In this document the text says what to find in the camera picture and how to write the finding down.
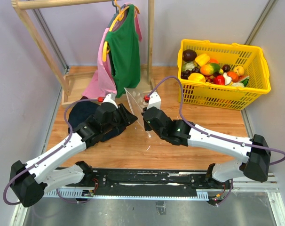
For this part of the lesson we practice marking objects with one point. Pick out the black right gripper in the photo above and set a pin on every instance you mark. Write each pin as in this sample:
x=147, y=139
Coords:
x=148, y=128

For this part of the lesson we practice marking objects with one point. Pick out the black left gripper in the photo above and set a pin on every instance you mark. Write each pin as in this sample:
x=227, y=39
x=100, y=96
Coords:
x=121, y=111

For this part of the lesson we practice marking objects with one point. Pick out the clear dotted zip top bag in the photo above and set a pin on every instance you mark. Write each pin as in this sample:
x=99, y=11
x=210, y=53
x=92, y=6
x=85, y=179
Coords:
x=137, y=104

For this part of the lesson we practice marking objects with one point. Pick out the yellow bell pepper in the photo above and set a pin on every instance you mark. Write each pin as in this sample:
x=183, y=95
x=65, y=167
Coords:
x=202, y=59
x=197, y=77

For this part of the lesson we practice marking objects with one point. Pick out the orange green mango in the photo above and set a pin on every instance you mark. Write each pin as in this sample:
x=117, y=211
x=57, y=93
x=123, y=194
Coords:
x=209, y=69

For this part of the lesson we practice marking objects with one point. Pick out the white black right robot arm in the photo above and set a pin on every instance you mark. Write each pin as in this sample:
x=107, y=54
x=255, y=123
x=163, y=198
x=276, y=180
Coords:
x=251, y=155

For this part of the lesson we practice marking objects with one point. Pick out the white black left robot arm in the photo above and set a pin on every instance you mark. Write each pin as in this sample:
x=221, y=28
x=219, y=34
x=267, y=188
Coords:
x=31, y=180

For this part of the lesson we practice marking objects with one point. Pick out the green tank top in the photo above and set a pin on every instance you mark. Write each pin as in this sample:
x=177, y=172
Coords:
x=124, y=51

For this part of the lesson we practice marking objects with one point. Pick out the pink shirt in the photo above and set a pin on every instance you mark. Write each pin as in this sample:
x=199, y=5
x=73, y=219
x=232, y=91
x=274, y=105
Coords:
x=102, y=81

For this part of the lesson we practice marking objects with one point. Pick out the dark navy cloth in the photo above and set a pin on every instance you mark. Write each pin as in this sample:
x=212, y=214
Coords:
x=82, y=122

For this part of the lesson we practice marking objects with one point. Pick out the purple grape bunch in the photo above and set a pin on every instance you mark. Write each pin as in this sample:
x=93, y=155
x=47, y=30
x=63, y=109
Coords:
x=185, y=74

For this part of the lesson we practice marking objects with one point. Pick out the yellow clothes hanger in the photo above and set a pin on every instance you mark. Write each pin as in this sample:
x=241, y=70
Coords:
x=119, y=17

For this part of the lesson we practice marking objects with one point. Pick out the dark purple round fruit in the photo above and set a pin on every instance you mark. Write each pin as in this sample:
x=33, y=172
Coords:
x=189, y=55

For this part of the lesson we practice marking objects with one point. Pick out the yellow plastic basket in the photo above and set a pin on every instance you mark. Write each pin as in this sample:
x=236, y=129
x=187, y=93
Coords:
x=231, y=95

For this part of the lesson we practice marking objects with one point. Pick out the orange fruit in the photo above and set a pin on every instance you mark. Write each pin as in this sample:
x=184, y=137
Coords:
x=234, y=76

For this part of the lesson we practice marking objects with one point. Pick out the watermelon slice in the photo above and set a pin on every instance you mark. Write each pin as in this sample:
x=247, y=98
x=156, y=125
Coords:
x=243, y=80

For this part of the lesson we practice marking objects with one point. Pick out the yellow peach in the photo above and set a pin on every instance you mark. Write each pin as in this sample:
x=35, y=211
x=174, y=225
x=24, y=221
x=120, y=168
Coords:
x=239, y=70

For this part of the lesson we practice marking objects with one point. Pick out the wooden clothes rack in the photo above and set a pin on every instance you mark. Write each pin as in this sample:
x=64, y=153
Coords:
x=74, y=83

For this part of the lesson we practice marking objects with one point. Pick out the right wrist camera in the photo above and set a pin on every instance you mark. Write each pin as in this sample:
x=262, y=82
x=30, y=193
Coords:
x=153, y=100

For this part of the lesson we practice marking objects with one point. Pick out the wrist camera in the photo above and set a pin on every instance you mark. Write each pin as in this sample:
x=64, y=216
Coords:
x=110, y=98
x=153, y=100

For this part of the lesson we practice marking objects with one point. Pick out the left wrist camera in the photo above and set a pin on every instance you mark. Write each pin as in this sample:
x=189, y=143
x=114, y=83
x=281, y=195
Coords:
x=110, y=98

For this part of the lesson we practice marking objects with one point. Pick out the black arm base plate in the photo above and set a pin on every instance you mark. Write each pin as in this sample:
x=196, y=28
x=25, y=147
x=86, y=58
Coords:
x=149, y=182

